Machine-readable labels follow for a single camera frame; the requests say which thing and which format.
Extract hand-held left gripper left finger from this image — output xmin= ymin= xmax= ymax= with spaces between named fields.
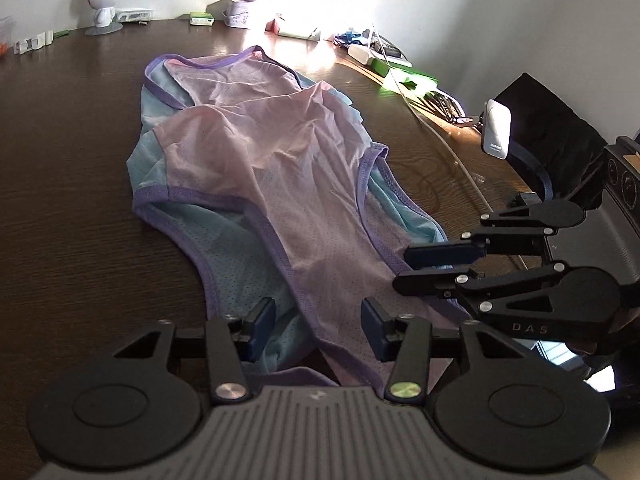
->
xmin=114 ymin=297 xmax=277 ymax=403

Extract white flat device box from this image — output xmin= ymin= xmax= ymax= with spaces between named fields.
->
xmin=116 ymin=7 xmax=155 ymax=24

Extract bright green packet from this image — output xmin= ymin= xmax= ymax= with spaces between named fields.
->
xmin=382 ymin=62 xmax=438 ymax=93

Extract metal wire rack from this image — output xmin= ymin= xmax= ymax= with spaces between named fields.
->
xmin=410 ymin=87 xmax=483 ymax=126

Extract dark blue strap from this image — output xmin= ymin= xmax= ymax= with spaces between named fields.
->
xmin=510 ymin=142 xmax=557 ymax=202

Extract white robot figurine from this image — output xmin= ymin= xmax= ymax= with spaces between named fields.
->
xmin=84 ymin=0 xmax=126 ymax=37

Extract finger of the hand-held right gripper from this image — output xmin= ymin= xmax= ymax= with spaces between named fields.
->
xmin=392 ymin=260 xmax=568 ymax=335
xmin=404 ymin=199 xmax=586 ymax=268

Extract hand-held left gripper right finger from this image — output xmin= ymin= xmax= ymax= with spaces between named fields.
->
xmin=361 ymin=297 xmax=521 ymax=403

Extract pink and blue mesh tank top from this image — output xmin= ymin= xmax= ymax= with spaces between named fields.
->
xmin=125 ymin=45 xmax=473 ymax=396

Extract white plastic clips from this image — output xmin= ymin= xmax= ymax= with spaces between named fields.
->
xmin=14 ymin=30 xmax=53 ymax=55

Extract white power adapter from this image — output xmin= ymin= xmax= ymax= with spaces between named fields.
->
xmin=347 ymin=42 xmax=381 ymax=66

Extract white clip-on device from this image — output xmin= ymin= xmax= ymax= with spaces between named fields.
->
xmin=481 ymin=99 xmax=512 ymax=158

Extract black chair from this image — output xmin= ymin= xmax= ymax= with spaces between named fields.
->
xmin=492 ymin=72 xmax=608 ymax=201

